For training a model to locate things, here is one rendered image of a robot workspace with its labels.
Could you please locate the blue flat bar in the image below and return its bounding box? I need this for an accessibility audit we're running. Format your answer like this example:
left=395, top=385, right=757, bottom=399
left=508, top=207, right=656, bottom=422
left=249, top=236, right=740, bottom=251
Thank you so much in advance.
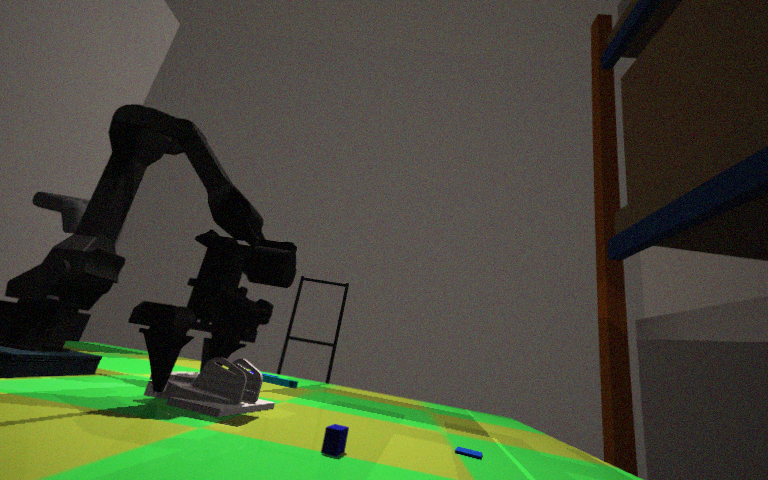
left=455, top=447, right=482, bottom=459

